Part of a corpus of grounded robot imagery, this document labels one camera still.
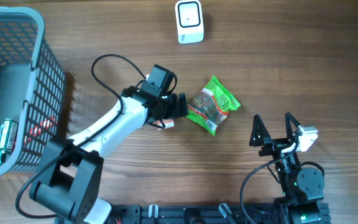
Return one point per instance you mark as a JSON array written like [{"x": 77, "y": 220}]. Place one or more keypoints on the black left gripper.
[{"x": 176, "y": 112}]

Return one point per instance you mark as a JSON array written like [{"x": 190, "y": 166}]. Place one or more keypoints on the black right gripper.
[{"x": 273, "y": 145}]

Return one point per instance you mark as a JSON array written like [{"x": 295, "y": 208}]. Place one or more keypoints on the green snack bag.
[{"x": 211, "y": 106}]

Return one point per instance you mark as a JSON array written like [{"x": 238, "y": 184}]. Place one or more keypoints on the red Nescafe coffee stick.
[{"x": 37, "y": 131}]

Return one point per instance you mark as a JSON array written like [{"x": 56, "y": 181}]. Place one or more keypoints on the green white small box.
[{"x": 8, "y": 135}]

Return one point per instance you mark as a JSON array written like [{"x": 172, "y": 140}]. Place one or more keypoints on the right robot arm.
[{"x": 302, "y": 183}]

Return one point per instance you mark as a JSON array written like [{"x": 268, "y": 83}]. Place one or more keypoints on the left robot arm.
[{"x": 69, "y": 175}]

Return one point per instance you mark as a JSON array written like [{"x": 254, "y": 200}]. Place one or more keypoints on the white barcode scanner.
[{"x": 189, "y": 18}]

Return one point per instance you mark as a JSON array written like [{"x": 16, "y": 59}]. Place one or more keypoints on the grey plastic mesh basket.
[{"x": 32, "y": 84}]

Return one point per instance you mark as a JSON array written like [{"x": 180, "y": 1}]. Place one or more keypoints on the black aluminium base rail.
[{"x": 213, "y": 214}]

